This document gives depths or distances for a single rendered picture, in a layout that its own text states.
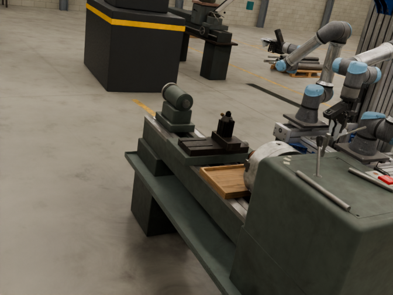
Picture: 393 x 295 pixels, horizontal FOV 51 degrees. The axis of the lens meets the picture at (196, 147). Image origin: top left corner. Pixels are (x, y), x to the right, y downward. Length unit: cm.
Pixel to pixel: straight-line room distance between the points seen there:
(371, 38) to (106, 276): 225
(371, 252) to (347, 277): 12
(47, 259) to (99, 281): 42
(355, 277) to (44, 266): 206
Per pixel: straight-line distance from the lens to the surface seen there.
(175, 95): 297
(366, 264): 165
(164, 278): 296
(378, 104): 269
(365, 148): 247
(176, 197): 279
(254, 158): 202
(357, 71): 190
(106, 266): 301
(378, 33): 268
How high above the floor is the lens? 194
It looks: 23 degrees down
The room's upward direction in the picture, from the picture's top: 10 degrees clockwise
